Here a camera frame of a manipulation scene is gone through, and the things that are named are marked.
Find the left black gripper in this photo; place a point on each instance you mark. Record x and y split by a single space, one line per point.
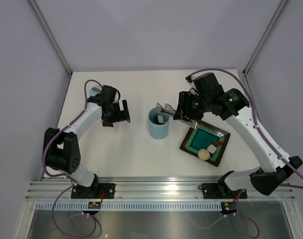
122 115

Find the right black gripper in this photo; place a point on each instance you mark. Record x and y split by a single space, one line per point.
183 110

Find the metal tongs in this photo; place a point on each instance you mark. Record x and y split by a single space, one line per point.
170 111

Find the rice roll green centre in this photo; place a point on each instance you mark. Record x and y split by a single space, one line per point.
161 119

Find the blue cylindrical lunch container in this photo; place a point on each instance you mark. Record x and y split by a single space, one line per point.
156 129

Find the blue container lid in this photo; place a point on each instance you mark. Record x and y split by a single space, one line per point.
95 90

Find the red food piece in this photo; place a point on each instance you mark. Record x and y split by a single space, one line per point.
218 143

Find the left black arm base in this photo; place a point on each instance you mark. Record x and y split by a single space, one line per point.
104 190

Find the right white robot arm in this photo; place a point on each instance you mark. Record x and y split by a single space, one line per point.
236 108

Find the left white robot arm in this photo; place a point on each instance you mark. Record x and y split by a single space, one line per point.
61 150

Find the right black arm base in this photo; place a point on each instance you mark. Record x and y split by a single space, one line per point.
216 191

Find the white rice roll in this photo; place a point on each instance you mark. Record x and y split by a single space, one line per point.
211 149

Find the steamed bun lower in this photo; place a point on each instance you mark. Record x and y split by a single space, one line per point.
203 154

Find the aluminium mounting rail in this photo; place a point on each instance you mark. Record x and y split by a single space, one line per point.
129 188

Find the left aluminium frame post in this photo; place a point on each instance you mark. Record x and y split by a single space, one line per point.
50 36

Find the aluminium frame post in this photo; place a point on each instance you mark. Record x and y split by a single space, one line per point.
265 35
50 36

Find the white slotted cable duct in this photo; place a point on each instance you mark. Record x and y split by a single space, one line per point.
131 206

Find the right aluminium frame post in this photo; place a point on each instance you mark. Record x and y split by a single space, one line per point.
265 35

